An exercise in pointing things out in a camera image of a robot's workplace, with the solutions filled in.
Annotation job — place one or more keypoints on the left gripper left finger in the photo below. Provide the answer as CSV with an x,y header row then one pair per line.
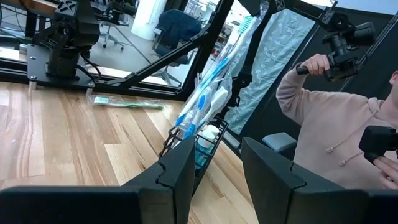
x,y
168,193

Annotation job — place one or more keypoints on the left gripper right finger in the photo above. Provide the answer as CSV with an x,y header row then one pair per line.
x,y
273,193

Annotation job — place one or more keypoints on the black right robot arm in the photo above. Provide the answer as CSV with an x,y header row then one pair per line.
x,y
62,62

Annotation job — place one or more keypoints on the grey padded seat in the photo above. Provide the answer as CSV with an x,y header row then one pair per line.
x,y
280,141

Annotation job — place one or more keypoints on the person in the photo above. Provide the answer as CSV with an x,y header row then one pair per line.
x,y
326,124

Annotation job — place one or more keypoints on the green wrapped toothbrush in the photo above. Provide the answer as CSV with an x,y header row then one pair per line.
x,y
124,104

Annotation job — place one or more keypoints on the person's hand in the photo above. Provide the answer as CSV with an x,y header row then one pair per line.
x,y
315,63
388,171

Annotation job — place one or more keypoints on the translucent plastic sheet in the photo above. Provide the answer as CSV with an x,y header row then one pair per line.
x,y
273,62

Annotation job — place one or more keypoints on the blue office chair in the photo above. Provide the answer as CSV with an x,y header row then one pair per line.
x,y
177,28

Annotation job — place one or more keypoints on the grey office chair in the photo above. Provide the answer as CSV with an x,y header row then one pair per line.
x,y
108,31

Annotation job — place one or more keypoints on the wooden workbench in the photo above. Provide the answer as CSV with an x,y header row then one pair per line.
x,y
34,3

